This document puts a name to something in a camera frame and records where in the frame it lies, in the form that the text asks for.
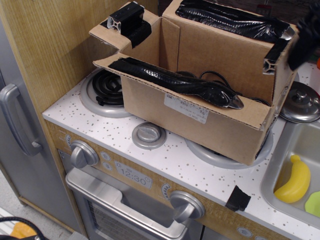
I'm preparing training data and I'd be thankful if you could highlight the taped spoon on front flap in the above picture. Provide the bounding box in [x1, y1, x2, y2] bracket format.
[109, 57, 244, 110]

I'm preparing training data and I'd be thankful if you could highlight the taped aluminium profile left flap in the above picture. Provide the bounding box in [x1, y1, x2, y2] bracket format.
[106, 1, 152, 48]

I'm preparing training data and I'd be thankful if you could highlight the brown cardboard box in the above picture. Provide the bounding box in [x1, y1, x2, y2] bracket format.
[89, 0, 298, 165]

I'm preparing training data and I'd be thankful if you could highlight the grey right oven knob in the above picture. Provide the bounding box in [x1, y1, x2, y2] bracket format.
[169, 190, 206, 223]

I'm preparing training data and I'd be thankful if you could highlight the grey left oven knob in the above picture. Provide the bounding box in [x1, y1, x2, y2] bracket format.
[70, 140, 99, 169]

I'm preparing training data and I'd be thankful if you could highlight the taped spoon on back flap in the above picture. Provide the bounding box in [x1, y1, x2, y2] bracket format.
[175, 0, 295, 43]

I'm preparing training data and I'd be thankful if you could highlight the taped spoon on flap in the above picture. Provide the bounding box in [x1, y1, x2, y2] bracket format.
[109, 57, 244, 110]
[175, 0, 295, 43]

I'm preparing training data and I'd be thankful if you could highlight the yellow toy banana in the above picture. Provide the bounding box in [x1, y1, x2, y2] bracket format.
[274, 154, 311, 204]

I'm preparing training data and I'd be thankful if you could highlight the orange object bottom left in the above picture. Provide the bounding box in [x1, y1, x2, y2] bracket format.
[10, 222, 37, 239]

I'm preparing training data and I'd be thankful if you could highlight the green toy piece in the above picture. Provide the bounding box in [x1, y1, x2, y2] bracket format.
[304, 191, 320, 217]

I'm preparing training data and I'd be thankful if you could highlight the black cable in box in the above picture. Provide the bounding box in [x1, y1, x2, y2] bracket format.
[176, 70, 272, 106]

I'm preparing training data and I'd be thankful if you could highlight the taped aluminium profile right flap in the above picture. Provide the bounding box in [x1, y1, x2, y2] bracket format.
[262, 38, 289, 75]

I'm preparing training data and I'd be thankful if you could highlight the black cable bottom left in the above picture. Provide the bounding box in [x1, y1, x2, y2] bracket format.
[0, 216, 48, 240]

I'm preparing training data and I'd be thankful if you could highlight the taped aluminium profile flap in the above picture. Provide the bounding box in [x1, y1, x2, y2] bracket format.
[262, 38, 289, 75]
[106, 1, 152, 48]

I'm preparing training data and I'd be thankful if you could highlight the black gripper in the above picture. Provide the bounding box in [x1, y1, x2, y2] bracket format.
[287, 3, 320, 71]

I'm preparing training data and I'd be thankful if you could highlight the grey fridge door handle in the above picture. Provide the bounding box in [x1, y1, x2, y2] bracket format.
[0, 83, 43, 157]

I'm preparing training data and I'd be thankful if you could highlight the silver sink basin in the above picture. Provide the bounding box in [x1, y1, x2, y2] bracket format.
[260, 122, 320, 229]

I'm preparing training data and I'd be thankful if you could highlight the silver oven door handle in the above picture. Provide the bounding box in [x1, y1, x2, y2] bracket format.
[65, 168, 190, 240]

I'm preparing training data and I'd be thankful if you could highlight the black tape piece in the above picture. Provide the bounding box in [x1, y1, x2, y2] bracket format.
[225, 185, 251, 212]

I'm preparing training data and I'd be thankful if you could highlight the oven clock display panel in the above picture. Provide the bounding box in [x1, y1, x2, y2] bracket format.
[114, 161, 153, 189]

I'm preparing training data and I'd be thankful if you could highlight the grey oven knob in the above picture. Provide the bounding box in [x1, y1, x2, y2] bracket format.
[70, 140, 99, 169]
[169, 190, 206, 223]

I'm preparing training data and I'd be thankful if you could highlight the black coil left burner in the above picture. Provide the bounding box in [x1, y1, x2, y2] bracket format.
[80, 68, 131, 119]

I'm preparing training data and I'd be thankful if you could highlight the grey round top knob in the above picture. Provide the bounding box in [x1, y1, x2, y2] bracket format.
[131, 122, 167, 150]

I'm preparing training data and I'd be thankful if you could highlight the grey right burner ring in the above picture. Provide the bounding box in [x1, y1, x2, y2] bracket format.
[184, 128, 275, 170]

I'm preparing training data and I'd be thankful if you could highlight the steel pot lid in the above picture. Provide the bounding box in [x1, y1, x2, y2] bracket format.
[280, 81, 320, 124]

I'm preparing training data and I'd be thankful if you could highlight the grey toy fridge door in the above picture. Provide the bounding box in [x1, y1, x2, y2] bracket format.
[0, 27, 82, 233]

